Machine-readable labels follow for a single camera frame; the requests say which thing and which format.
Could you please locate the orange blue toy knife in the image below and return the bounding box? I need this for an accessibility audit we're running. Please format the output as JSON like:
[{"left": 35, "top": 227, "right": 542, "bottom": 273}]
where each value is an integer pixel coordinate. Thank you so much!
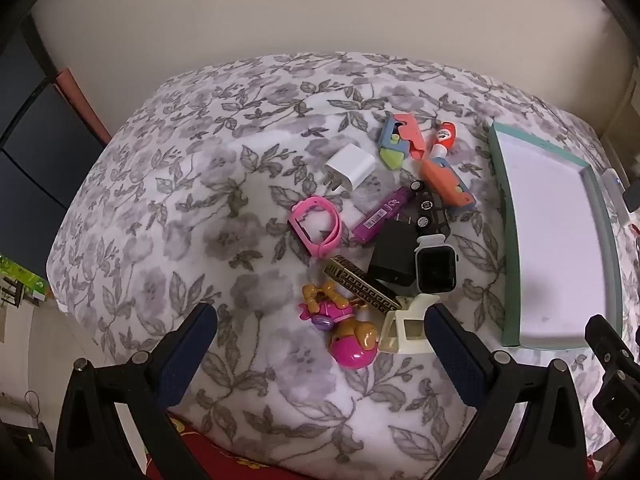
[{"left": 420, "top": 156, "right": 478, "bottom": 211}]

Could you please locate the green box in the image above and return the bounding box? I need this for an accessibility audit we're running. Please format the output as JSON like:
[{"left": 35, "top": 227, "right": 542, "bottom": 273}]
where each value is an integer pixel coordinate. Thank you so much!
[{"left": 0, "top": 255, "right": 51, "bottom": 303}]

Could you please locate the red patterned cloth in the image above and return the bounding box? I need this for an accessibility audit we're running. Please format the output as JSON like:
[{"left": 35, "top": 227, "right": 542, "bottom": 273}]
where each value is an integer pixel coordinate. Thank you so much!
[{"left": 142, "top": 412, "right": 321, "bottom": 480}]

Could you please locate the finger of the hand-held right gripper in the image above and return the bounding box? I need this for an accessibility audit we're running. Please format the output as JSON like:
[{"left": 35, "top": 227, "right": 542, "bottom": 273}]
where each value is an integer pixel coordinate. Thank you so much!
[{"left": 584, "top": 314, "right": 632, "bottom": 368}]

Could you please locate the black toy car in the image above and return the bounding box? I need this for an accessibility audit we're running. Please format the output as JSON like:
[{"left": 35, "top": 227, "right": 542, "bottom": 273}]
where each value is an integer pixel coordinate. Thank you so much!
[{"left": 410, "top": 179, "right": 453, "bottom": 238}]

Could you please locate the white smartwatch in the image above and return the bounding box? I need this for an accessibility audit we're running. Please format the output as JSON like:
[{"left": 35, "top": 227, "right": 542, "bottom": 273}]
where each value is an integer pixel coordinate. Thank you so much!
[{"left": 414, "top": 232, "right": 458, "bottom": 295}]

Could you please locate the cream hair claw clip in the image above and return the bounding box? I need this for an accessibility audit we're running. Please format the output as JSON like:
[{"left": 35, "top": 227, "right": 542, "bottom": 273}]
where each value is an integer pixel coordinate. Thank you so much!
[{"left": 377, "top": 292, "right": 442, "bottom": 356}]

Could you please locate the white power strip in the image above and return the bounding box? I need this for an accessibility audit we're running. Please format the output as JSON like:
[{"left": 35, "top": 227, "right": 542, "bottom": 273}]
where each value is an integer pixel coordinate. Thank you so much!
[{"left": 600, "top": 169, "right": 636, "bottom": 231}]

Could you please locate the purple tube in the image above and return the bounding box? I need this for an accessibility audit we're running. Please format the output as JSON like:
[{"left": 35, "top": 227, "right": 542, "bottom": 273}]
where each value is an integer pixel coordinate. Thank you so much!
[{"left": 351, "top": 186, "right": 416, "bottom": 247}]

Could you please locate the pink watch band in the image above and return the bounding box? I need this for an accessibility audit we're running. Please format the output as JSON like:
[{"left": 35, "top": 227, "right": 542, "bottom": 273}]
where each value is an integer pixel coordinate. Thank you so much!
[{"left": 288, "top": 196, "right": 344, "bottom": 258}]

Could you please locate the teal white box tray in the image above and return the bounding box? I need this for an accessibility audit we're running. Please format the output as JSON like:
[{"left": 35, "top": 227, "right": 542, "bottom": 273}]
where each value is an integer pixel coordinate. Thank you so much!
[{"left": 487, "top": 121, "right": 623, "bottom": 350}]

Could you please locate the reddish wooden board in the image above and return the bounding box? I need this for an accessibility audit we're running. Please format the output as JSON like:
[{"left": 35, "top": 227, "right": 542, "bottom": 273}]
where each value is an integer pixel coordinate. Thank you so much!
[{"left": 55, "top": 67, "right": 113, "bottom": 148}]

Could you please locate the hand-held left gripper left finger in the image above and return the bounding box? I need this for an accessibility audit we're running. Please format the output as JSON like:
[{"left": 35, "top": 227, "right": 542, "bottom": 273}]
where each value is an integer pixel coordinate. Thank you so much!
[{"left": 55, "top": 302, "right": 218, "bottom": 480}]

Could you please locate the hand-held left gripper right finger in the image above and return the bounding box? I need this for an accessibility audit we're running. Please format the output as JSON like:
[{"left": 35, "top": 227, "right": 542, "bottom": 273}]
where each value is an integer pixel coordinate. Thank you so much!
[{"left": 424, "top": 303, "right": 586, "bottom": 480}]

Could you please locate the dark cabinet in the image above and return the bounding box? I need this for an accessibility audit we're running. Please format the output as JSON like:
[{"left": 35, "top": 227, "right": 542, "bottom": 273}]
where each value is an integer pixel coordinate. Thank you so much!
[{"left": 0, "top": 25, "right": 113, "bottom": 311}]

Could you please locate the black charger plug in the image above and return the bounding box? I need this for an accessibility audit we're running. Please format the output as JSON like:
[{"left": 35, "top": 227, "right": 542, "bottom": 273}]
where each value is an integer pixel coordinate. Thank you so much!
[{"left": 367, "top": 215, "right": 421, "bottom": 288}]

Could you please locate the white charger plug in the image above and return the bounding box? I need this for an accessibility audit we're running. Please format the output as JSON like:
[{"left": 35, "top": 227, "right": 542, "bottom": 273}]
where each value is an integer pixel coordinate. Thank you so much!
[{"left": 320, "top": 144, "right": 377, "bottom": 195}]

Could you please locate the pink toy dog figure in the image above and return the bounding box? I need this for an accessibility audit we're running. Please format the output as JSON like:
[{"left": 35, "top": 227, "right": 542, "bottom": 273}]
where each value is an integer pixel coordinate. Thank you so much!
[{"left": 299, "top": 282, "right": 379, "bottom": 372}]

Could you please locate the grey floral blanket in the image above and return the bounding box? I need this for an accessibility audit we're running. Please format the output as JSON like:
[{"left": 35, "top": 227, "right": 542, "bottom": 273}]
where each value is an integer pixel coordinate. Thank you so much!
[{"left": 47, "top": 51, "right": 640, "bottom": 480}]

